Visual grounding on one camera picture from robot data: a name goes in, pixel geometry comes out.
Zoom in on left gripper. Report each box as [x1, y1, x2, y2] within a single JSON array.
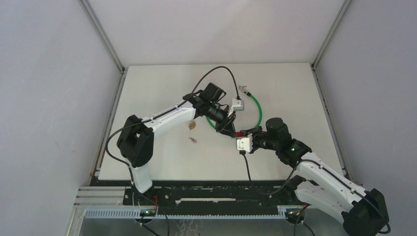
[[206, 103, 236, 139]]

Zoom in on brass padlock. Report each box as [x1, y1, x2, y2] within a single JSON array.
[[188, 120, 196, 130]]

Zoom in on green cable lock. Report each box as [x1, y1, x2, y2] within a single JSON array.
[[206, 92, 263, 130]]

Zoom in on red cable lock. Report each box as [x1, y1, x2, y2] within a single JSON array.
[[236, 129, 267, 137]]

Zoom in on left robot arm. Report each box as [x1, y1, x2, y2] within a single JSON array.
[[117, 83, 244, 205]]

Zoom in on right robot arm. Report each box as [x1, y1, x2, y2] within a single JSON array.
[[236, 118, 391, 236]]

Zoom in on green lock keys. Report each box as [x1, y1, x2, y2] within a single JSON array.
[[238, 85, 247, 93]]

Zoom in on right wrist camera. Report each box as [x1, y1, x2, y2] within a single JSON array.
[[236, 137, 253, 152]]

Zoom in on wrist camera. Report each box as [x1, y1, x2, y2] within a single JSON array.
[[236, 137, 253, 152], [227, 98, 244, 117]]

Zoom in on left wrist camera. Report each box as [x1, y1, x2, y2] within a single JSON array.
[[227, 98, 244, 117]]

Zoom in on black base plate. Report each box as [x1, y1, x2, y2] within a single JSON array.
[[90, 177, 304, 219]]

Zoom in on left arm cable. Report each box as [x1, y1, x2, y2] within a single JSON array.
[[105, 66, 242, 196]]

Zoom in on white cable duct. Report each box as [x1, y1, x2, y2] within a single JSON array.
[[83, 208, 287, 219]]

